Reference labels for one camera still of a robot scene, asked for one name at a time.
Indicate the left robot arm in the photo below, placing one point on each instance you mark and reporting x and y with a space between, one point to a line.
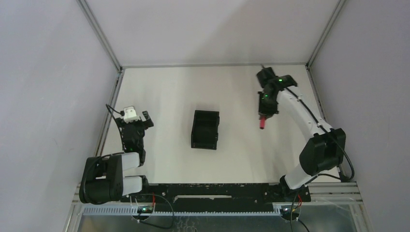
103 178

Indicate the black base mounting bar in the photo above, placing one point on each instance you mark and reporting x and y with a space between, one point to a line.
218 198

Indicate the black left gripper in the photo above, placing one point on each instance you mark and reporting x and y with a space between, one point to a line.
138 123

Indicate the aluminium frame rail right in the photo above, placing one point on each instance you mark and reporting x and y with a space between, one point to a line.
314 63

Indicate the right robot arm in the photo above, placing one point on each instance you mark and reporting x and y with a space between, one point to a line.
245 153

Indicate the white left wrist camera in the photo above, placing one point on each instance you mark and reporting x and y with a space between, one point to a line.
130 114

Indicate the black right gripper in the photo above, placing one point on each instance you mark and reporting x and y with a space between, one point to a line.
267 112

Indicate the red handled screwdriver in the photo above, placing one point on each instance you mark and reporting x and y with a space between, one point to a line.
262 120

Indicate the aluminium frame rail back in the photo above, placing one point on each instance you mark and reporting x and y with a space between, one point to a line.
214 65

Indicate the black plastic bin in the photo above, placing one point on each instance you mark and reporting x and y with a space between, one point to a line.
204 133

